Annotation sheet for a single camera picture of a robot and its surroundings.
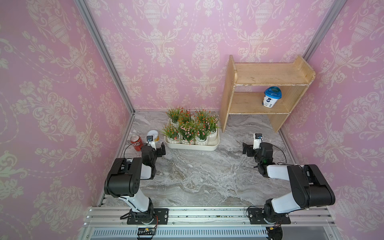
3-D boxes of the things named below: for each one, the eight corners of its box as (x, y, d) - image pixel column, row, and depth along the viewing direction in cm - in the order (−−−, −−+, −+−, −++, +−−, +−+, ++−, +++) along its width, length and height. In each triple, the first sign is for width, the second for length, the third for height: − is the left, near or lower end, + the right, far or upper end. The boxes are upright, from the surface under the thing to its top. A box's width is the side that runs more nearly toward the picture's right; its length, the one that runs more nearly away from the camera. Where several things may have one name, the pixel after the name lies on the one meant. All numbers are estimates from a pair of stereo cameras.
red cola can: (134, 152, 100) (128, 143, 91) (137, 143, 104) (131, 134, 95) (144, 152, 100) (139, 143, 91) (146, 143, 104) (141, 134, 95)
